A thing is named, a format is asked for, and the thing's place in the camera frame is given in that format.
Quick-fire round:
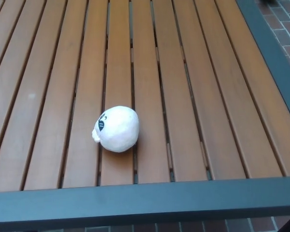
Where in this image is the white plush dumpling toy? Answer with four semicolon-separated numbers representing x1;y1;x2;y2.
91;105;141;153

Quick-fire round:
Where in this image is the square wood slat table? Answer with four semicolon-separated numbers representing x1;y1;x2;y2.
0;0;290;223

